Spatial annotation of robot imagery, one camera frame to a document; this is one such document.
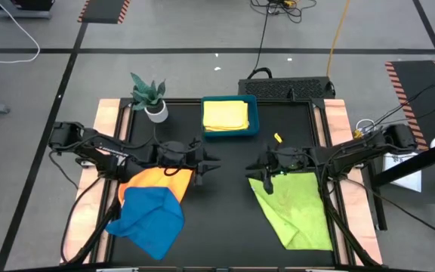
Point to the white paper sheet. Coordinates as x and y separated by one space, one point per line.
402 177

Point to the green plant in white pot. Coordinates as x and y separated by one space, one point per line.
157 113

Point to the green microfiber towel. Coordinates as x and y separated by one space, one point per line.
297 215

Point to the black metal table frame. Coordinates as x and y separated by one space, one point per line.
124 101

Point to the yellow microfiber towel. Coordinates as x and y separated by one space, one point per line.
225 115

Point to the dark side stand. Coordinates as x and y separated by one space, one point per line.
432 192

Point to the blue plastic bin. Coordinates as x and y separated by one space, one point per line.
254 113

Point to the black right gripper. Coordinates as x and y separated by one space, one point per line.
289 160

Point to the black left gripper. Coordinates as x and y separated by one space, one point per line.
176 156

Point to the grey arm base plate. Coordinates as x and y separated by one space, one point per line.
85 163

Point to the yellow tape tag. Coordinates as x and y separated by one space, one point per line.
278 138

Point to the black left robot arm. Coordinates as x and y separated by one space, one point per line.
100 149

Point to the black perforated computer case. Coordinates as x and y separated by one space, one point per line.
278 88

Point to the black metal beam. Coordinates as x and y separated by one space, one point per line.
429 158

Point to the blue microfiber towel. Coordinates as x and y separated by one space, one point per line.
149 223

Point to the orange microfiber towel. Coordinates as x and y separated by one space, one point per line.
157 181

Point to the light wooden board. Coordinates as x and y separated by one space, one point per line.
364 230
87 215

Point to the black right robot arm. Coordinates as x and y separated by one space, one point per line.
357 151

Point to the black hazard-striped floor mat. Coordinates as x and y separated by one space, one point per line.
425 87
104 9

